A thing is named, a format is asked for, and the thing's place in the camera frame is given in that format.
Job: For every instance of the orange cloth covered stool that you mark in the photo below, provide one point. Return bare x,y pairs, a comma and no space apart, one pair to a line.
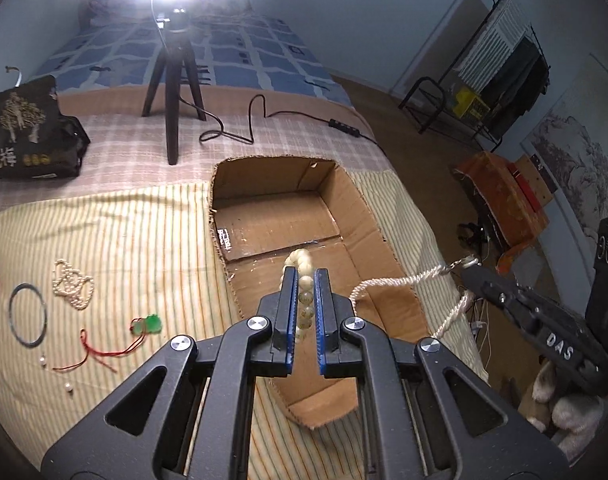
503,200

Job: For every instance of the black tripod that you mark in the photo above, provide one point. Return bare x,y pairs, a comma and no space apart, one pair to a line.
173,85

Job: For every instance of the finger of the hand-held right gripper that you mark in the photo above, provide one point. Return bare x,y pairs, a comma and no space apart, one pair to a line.
498,292

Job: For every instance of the dark thin bangle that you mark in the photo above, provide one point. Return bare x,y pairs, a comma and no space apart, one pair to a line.
27,285

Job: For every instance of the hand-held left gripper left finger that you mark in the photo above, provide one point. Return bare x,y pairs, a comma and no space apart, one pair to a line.
289,310

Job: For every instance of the pink plaid blanket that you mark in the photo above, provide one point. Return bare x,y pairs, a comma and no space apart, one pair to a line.
124,145

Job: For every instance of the dark hanging clothes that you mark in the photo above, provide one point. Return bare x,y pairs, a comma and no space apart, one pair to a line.
521,85

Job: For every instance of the striped white towel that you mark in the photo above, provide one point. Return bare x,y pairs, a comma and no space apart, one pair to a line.
488,45

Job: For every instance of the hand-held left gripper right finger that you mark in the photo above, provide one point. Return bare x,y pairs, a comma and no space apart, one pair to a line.
322,310

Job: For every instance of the patterned pillow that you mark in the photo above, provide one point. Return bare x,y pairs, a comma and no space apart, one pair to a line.
104,7

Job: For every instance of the cardboard piece with red strip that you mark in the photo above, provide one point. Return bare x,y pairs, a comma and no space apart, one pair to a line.
533,180

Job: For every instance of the beige plush toy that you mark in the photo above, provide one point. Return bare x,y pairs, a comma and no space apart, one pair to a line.
573,415

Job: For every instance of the black clothes rack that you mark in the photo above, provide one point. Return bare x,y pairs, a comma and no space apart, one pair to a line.
423,105

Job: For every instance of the yellow box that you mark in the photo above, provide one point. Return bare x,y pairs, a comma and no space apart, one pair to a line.
471,102

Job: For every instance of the landscape wall scroll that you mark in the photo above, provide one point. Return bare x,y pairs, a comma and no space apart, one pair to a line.
578,160

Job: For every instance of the cardboard box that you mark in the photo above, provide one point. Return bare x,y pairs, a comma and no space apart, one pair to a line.
279,220

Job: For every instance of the black printed snack bag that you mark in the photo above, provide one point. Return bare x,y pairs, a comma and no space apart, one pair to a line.
29,130

